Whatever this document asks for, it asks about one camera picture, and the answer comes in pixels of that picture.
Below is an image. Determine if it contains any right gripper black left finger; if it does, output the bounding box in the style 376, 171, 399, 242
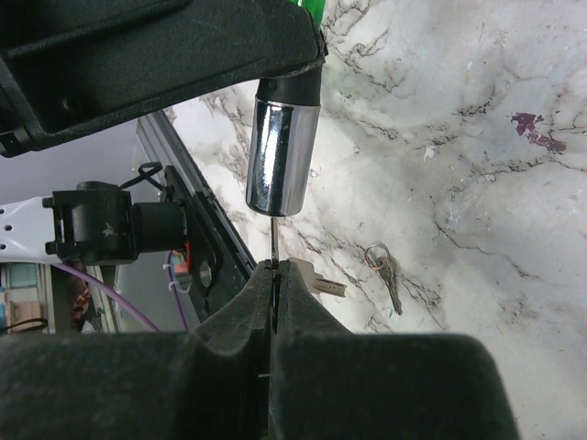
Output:
1, 261, 274, 439

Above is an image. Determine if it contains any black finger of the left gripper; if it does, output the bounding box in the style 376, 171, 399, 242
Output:
1, 1, 327, 158

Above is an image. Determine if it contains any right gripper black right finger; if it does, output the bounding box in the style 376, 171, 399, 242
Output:
270, 262, 519, 439

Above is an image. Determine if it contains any green cable lock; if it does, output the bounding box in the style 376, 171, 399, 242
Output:
245, 0, 329, 217

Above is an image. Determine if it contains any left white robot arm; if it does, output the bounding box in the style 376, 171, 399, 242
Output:
1, 1, 327, 264

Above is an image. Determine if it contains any small silver key pair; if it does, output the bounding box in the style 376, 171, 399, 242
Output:
363, 243, 403, 316

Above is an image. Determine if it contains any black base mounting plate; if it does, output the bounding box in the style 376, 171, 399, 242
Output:
165, 166, 256, 322

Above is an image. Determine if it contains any left aluminium rail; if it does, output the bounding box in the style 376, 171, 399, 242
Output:
138, 111, 217, 241

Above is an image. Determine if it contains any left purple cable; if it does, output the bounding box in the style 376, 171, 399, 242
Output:
50, 249, 194, 334

